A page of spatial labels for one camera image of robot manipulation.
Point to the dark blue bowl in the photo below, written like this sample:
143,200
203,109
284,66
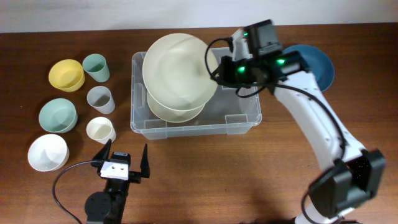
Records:
319,63

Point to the mint green small bowl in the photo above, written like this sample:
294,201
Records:
58,116

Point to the clear plastic storage bin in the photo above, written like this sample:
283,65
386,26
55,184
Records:
225,113

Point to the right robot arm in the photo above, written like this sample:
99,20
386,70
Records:
351,174

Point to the grey translucent cup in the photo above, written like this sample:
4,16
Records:
101,99

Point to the yellow small bowl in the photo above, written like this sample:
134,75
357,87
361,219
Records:
67,75

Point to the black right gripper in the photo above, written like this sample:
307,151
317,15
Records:
226,66

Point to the beige large bowl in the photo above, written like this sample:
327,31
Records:
176,71

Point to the mint green cup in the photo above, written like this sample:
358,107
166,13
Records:
95,65

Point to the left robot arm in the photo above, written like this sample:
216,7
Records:
108,205

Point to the white small bowl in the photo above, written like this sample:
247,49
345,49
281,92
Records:
48,152

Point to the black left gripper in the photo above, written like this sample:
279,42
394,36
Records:
135,176

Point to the cream cup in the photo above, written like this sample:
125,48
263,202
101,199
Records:
101,130

